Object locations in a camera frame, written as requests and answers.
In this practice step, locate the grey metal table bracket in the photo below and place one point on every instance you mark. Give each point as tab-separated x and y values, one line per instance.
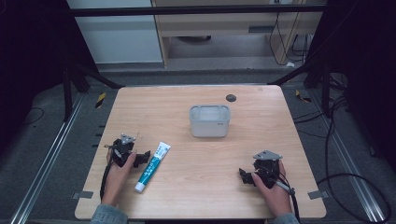
83	194
317	195

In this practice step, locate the aluminium floor rail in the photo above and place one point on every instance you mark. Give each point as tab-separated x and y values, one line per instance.
348	155
46	158

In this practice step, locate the black horizontal crossbar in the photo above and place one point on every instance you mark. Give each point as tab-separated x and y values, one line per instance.
186	10

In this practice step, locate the light wooden desk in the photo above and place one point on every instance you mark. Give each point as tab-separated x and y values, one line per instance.
218	26

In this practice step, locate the white plug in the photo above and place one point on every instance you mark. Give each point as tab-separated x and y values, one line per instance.
290	64

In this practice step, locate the dark curtain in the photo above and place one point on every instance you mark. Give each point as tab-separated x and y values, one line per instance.
364	62
31	62

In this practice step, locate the person's left hand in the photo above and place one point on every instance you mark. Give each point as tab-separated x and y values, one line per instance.
114	180

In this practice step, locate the grey plastic container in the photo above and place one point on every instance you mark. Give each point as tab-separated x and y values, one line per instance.
209	123

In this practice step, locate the person's right hand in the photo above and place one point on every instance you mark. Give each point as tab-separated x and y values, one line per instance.
276	199

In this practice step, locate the round dark table grommet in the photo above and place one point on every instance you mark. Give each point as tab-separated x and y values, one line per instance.
231	98

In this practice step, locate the teal and white toothpaste tube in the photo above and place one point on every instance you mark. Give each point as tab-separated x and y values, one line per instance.
152	166

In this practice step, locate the white cabinet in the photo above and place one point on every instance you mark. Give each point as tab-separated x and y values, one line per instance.
118	34

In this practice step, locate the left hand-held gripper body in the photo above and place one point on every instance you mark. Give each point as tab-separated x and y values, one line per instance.
122	150

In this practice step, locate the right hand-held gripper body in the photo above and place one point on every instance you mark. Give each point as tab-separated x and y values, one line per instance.
267	169

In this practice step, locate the black metal stand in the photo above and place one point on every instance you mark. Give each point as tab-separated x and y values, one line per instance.
325	90
67	93

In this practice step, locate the yellow and black tape strip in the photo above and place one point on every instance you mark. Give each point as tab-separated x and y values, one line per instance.
100	100
302	97

